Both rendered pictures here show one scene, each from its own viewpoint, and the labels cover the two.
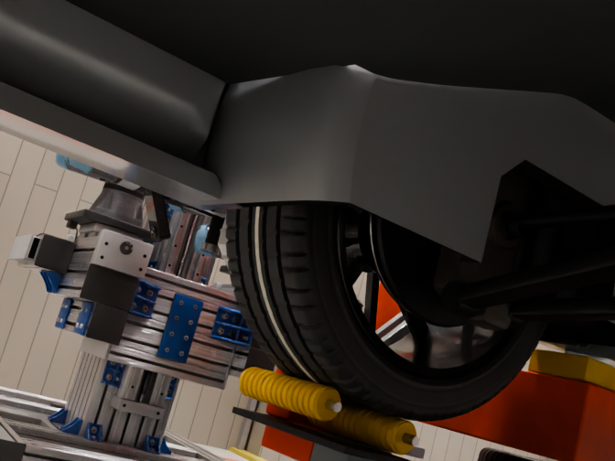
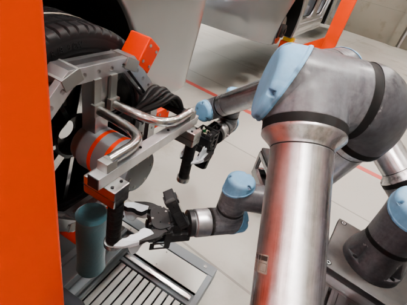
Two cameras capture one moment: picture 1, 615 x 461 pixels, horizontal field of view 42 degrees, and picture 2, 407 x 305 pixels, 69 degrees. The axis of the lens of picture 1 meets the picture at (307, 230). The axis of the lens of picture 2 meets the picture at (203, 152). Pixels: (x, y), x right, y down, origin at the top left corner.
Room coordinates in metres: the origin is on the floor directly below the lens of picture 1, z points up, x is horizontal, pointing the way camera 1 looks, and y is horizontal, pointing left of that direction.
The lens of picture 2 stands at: (2.36, -0.24, 1.40)
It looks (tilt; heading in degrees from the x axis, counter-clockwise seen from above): 33 degrees down; 144
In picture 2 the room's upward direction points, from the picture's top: 15 degrees clockwise
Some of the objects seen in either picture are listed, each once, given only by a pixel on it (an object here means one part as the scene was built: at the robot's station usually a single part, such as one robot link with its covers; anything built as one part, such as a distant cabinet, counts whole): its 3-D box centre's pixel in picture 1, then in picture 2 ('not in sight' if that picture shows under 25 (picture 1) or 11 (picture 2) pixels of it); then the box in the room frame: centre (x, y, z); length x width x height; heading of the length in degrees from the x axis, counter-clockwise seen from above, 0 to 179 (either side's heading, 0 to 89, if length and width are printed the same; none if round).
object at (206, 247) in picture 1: (220, 218); (186, 161); (1.70, 0.19, 0.83); 0.04 x 0.04 x 0.16
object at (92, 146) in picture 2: not in sight; (112, 156); (1.66, -0.04, 0.85); 0.21 x 0.14 x 0.14; 34
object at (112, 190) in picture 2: not in sight; (106, 186); (1.87, -0.11, 0.93); 0.09 x 0.05 x 0.05; 34
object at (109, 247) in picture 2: not in sight; (114, 223); (1.89, -0.09, 0.83); 0.04 x 0.04 x 0.16
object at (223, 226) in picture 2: (220, 241); (226, 219); (1.95, 0.20, 0.81); 0.11 x 0.08 x 0.09; 79
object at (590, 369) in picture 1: (577, 371); not in sight; (1.66, -0.62, 0.70); 0.14 x 0.14 x 0.05; 34
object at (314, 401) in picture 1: (286, 391); not in sight; (1.45, -0.04, 0.51); 0.29 x 0.06 x 0.06; 34
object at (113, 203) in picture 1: (119, 207); (380, 250); (2.20, 0.52, 0.87); 0.15 x 0.15 x 0.10
